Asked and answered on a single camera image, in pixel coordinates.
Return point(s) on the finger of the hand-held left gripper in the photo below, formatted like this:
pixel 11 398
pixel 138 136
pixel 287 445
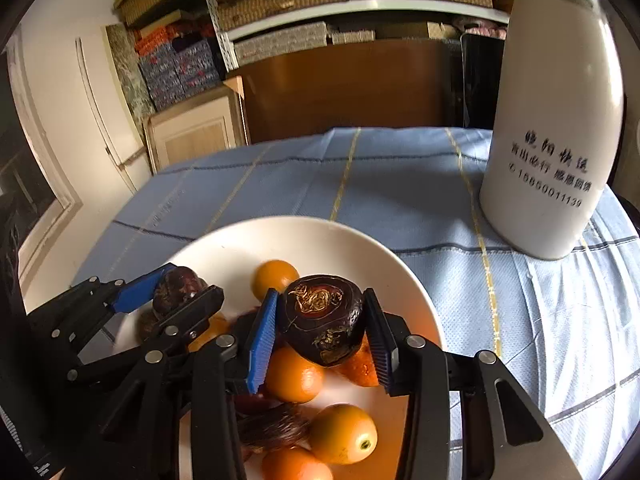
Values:
pixel 140 290
pixel 192 310

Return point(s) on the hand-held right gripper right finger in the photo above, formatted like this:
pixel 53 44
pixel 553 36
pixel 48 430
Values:
pixel 380 345

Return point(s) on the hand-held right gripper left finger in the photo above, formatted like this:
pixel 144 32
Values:
pixel 262 342

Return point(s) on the pale orange kumquat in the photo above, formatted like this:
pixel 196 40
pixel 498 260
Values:
pixel 210 332

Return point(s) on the deep orange mandarin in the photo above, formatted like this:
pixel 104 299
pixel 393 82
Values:
pixel 361 367

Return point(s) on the small orange kumquat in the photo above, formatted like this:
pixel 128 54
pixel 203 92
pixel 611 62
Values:
pixel 275 280
pixel 292 375

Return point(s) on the large dark brown water chestnut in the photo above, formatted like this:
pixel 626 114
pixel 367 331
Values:
pixel 322 320

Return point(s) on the white plate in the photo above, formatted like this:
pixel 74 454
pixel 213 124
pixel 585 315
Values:
pixel 350 260

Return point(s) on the large golden orange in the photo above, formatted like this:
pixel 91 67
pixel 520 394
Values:
pixel 342 432

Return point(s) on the blue checked tablecloth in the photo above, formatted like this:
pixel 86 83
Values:
pixel 400 185

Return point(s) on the light wooden cabinet door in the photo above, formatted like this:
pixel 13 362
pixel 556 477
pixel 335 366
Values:
pixel 195 130

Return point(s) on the white door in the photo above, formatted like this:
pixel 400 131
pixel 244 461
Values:
pixel 105 120

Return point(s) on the green marble slab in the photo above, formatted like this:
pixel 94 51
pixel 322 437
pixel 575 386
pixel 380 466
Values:
pixel 129 75

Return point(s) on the stack of blue patterned boxes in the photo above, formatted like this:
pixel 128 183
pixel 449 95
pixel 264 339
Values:
pixel 180 72

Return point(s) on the orange patterned boxes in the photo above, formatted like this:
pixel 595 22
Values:
pixel 162 40

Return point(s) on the grey woven box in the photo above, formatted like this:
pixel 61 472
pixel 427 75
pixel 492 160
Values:
pixel 280 42

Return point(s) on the white jug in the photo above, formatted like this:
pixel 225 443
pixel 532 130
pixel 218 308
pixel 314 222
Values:
pixel 550 110

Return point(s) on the white metal shelf rack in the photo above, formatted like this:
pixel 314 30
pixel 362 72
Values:
pixel 350 10

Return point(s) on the white door frame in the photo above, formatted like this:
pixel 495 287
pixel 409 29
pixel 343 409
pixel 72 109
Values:
pixel 55 175

